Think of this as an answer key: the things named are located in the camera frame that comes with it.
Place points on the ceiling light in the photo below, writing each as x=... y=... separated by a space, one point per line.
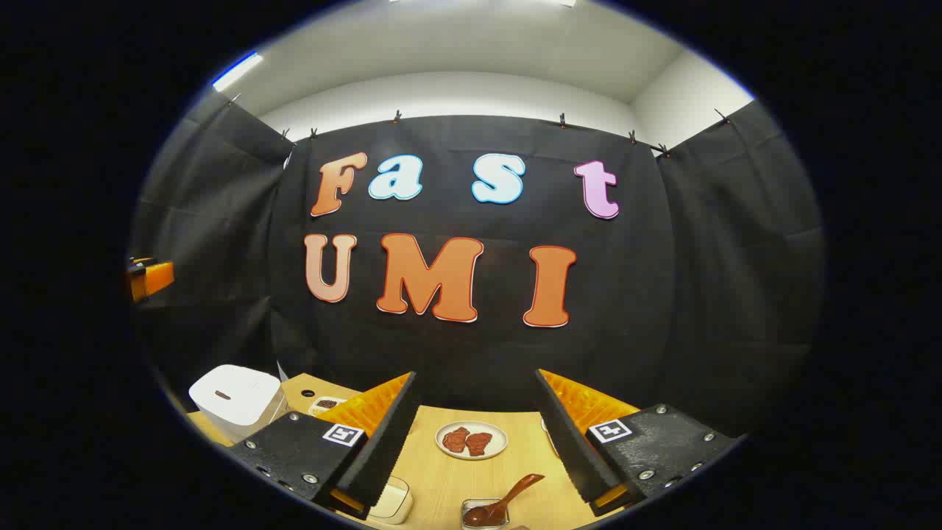
x=237 y=71

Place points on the red meat piece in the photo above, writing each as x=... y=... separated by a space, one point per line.
x=479 y=444
x=455 y=439

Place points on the brown wooden spoon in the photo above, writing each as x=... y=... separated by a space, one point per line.
x=515 y=489

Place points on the black backdrop cloth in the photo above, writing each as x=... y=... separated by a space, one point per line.
x=441 y=353

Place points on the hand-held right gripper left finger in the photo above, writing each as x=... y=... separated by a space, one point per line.
x=386 y=449

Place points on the white round plate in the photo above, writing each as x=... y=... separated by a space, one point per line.
x=494 y=430

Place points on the clear rice container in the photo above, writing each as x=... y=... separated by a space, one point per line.
x=394 y=504

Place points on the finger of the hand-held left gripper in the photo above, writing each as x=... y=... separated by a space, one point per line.
x=158 y=278

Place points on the white divided seasoning tray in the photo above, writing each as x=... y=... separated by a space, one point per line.
x=326 y=404

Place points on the white rice cooker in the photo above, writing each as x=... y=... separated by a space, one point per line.
x=235 y=397

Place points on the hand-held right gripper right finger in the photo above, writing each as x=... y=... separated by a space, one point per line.
x=570 y=449

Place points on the white toaster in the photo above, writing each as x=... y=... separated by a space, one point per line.
x=548 y=438

